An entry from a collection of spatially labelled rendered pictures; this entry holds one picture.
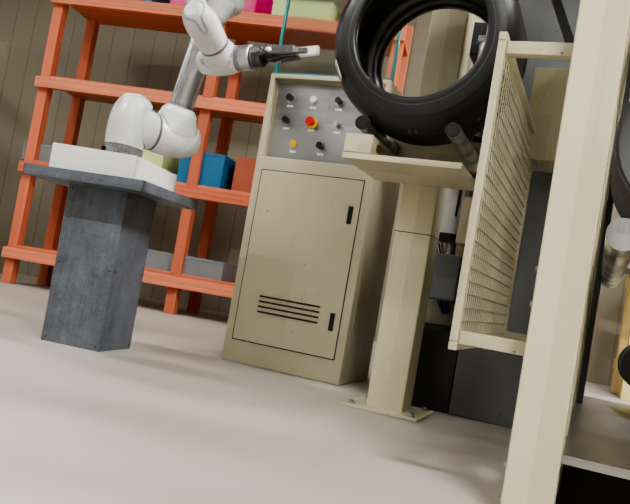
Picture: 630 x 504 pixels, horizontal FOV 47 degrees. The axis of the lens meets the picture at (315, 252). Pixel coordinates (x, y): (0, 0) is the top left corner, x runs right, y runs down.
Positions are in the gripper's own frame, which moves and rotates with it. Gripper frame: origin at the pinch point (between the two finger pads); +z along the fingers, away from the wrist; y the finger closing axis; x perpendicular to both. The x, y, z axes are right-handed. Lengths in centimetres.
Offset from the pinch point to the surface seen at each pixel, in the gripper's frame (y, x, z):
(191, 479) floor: -97, 119, 21
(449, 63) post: 27.2, -1.7, 41.6
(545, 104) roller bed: 20, 17, 74
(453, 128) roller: -10, 32, 50
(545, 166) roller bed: 39, 33, 73
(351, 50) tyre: -12.4, 6.3, 19.2
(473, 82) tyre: -12, 19, 56
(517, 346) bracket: -58, 93, 74
